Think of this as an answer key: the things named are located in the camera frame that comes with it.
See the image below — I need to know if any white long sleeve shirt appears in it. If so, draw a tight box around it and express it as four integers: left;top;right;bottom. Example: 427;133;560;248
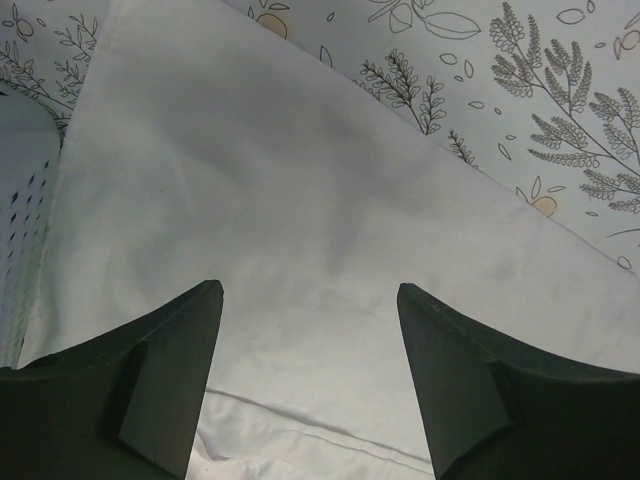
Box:
1;1;639;479

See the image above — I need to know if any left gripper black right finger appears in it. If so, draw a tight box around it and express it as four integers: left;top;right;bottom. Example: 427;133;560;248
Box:
397;283;639;479

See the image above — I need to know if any floral table cloth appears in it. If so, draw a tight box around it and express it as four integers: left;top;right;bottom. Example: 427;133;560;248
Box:
1;1;639;280

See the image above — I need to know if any white laundry basket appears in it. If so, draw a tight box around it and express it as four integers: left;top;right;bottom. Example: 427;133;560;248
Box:
1;85;61;368

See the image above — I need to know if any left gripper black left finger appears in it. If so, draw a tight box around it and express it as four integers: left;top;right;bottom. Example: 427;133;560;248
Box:
1;280;223;479

